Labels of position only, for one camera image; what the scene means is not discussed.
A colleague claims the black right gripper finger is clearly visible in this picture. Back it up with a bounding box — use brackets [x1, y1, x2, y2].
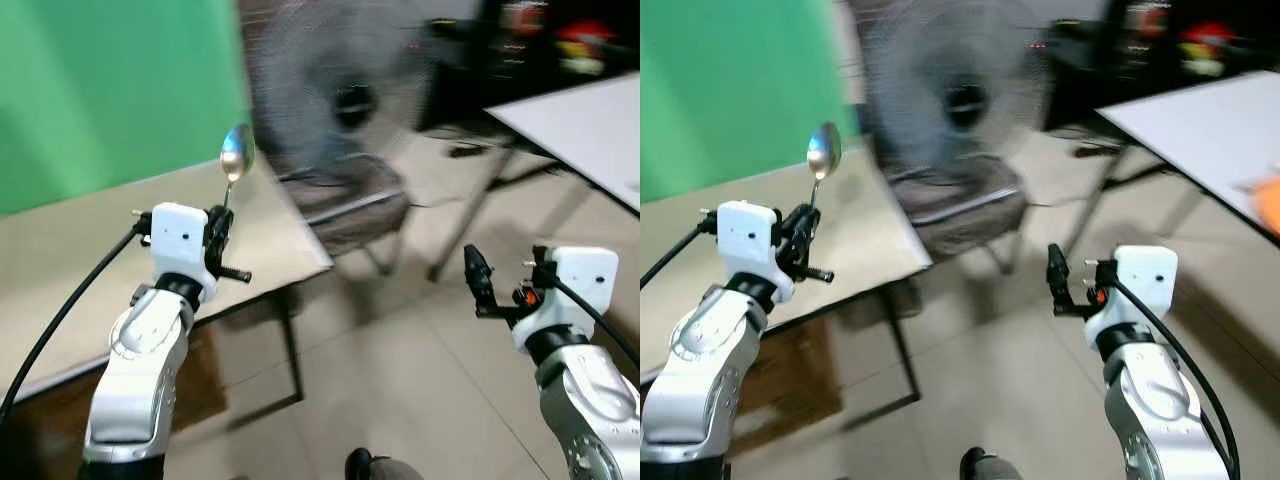
[1045, 242, 1075, 305]
[464, 244, 497, 307]

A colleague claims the shiny metal spoon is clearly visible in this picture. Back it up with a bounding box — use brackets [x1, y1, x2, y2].
[805, 121, 844, 209]
[219, 122, 257, 211]

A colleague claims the grey cushioned metal chair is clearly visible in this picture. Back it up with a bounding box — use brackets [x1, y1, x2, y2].
[888, 152, 1033, 275]
[272, 152, 413, 278]

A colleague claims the green backdrop screen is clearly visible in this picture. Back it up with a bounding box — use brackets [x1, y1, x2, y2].
[640, 0, 861, 207]
[0, 0, 253, 218]

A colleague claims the black round standing fan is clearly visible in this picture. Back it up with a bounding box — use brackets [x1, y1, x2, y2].
[858, 0, 1053, 189]
[243, 0, 438, 193]

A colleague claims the white table with metal legs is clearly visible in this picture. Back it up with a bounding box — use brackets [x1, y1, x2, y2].
[1060, 69, 1280, 261]
[428, 71, 641, 283]

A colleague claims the orange flat object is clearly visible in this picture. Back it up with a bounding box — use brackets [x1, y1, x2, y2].
[1238, 172, 1280, 239]

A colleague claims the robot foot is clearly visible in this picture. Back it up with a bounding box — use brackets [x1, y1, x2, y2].
[344, 447, 428, 480]
[959, 446, 1033, 480]

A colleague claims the black shelf cabinet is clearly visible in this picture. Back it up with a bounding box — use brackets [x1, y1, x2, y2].
[405, 0, 641, 136]
[1030, 0, 1280, 131]

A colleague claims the red and yellow shelf item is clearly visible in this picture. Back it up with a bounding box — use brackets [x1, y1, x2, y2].
[1175, 18, 1241, 78]
[553, 18, 619, 78]

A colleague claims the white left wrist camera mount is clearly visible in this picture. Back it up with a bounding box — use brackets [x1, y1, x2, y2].
[133, 202, 219, 303]
[700, 200, 796, 303]

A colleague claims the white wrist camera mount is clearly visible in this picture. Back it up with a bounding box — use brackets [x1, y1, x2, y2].
[513, 246, 620, 353]
[1086, 244, 1180, 348]
[133, 202, 219, 303]
[700, 200, 796, 303]

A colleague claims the beige table with black frame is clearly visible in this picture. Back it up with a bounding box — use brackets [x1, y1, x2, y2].
[640, 145, 935, 431]
[0, 155, 335, 433]

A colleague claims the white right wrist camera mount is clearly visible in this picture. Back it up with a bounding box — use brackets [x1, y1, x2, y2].
[1086, 244, 1180, 348]
[513, 246, 620, 353]

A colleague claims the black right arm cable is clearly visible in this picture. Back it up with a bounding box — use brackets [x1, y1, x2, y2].
[553, 277, 641, 369]
[1108, 277, 1243, 480]

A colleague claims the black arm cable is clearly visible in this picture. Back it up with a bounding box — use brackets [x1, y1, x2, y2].
[553, 277, 641, 369]
[640, 221, 721, 293]
[1108, 277, 1243, 480]
[0, 224, 153, 426]

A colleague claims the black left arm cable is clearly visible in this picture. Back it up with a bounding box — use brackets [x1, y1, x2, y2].
[640, 221, 721, 293]
[0, 224, 153, 426]

